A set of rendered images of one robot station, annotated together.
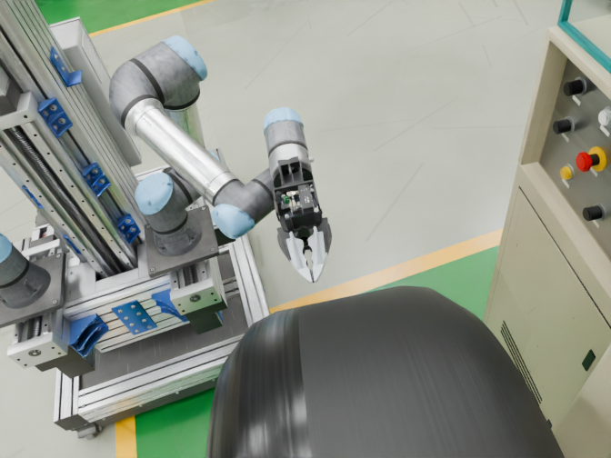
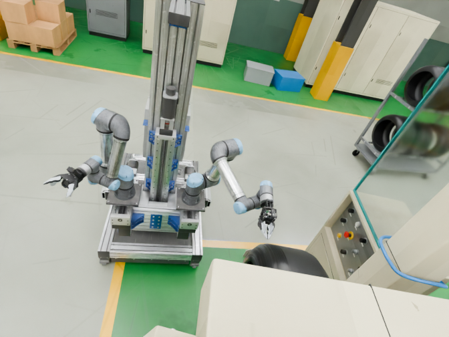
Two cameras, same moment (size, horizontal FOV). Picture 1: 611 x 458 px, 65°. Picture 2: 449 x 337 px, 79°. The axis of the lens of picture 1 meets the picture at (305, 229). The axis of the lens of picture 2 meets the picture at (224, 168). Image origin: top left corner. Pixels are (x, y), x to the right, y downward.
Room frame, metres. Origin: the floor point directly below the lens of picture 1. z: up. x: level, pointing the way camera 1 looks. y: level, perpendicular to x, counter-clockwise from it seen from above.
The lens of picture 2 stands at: (-0.40, 0.48, 2.31)
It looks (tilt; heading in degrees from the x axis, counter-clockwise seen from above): 39 degrees down; 350
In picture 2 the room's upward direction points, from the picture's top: 17 degrees clockwise
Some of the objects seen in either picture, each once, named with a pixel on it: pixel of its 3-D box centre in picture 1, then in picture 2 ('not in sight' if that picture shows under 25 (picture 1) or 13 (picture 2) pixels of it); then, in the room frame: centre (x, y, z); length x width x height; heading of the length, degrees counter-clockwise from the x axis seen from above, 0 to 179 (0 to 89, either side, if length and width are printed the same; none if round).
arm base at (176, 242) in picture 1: (174, 227); (192, 194); (1.09, 0.40, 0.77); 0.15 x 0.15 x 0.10
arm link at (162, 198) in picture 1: (161, 200); (195, 183); (1.09, 0.39, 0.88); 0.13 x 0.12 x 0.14; 125
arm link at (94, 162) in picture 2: not in sight; (92, 164); (0.94, 1.07, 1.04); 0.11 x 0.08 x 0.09; 161
